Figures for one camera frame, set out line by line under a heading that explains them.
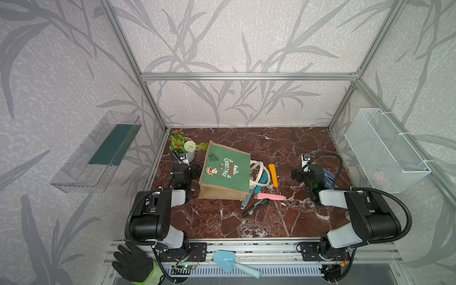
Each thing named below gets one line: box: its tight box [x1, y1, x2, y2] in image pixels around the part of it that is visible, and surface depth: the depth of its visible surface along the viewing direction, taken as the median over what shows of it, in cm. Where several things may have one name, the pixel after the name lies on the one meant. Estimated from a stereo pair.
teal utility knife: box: [254, 171, 268, 194], surface depth 96 cm
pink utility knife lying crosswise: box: [253, 192, 285, 201], surface depth 91 cm
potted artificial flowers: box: [168, 129, 209, 163], surface depth 95 cm
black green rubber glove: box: [112, 240, 164, 285], surface depth 71 cm
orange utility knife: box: [268, 163, 279, 188], surface depth 99 cm
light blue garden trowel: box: [213, 249, 262, 280], surface depth 72 cm
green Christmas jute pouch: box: [197, 140, 252, 201], surface depth 90 cm
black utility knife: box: [242, 198, 271, 217], surface depth 88 cm
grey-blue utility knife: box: [241, 184, 258, 208], surface depth 90 cm
